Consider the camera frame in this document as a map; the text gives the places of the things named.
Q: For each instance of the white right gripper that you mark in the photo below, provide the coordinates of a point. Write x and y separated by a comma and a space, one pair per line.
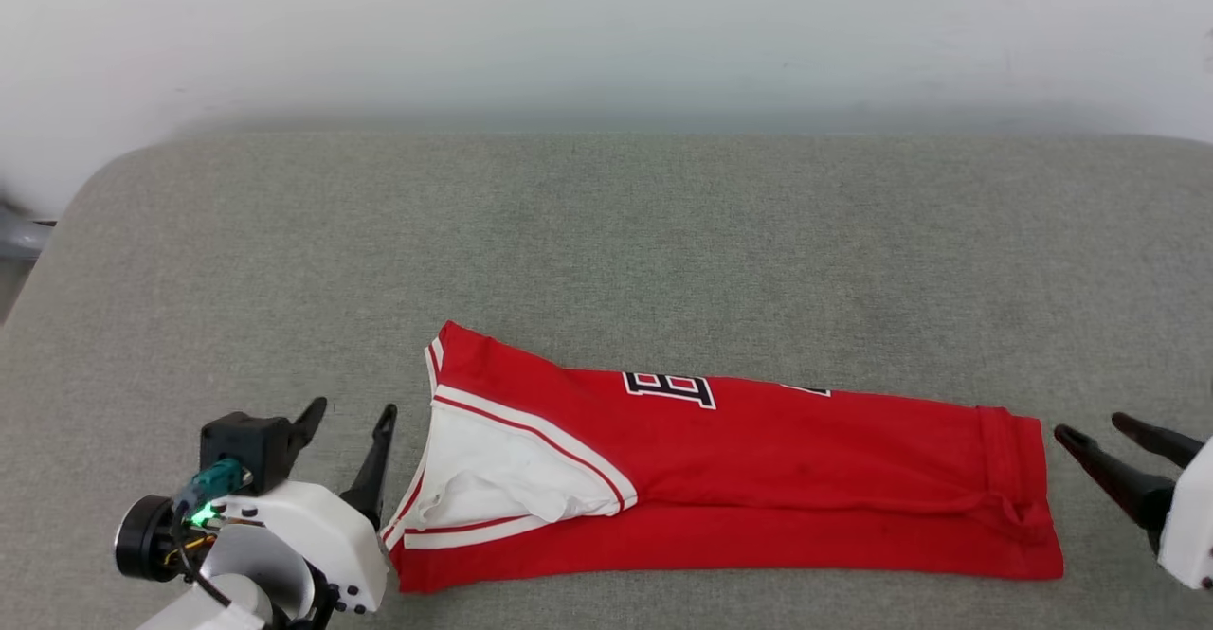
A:
1196, 526

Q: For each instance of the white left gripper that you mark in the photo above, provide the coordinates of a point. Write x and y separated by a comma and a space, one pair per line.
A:
322, 526

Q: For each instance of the red and white basketball jersey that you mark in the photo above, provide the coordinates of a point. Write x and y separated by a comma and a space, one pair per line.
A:
758, 450

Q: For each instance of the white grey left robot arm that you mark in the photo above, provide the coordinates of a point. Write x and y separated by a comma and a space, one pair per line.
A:
256, 564

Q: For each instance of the grey fabric sofa seat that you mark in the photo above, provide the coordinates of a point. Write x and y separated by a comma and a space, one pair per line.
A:
616, 232

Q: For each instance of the grey object beside sofa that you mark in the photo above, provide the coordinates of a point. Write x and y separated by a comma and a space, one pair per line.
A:
19, 237

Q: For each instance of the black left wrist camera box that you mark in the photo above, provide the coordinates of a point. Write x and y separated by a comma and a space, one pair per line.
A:
242, 445

